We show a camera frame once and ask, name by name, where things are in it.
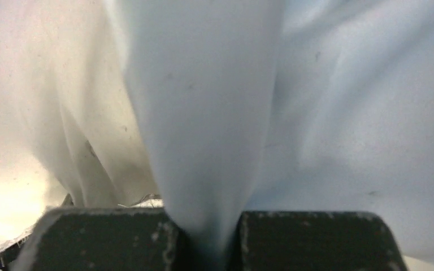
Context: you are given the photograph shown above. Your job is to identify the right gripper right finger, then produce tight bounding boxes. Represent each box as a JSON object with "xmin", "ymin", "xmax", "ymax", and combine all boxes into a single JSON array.
[{"xmin": 232, "ymin": 211, "xmax": 408, "ymax": 270}]

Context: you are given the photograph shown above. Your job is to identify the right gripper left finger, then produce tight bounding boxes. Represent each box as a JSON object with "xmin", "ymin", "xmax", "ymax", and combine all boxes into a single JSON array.
[{"xmin": 12, "ymin": 207, "xmax": 191, "ymax": 270}]

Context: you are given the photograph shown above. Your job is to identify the white pillow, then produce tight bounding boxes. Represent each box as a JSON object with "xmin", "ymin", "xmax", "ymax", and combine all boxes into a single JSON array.
[{"xmin": 0, "ymin": 1, "xmax": 158, "ymax": 252}]

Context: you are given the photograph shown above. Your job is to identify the light blue pillowcase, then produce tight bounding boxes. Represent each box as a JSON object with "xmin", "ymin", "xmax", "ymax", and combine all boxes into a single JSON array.
[{"xmin": 108, "ymin": 1, "xmax": 434, "ymax": 270}]

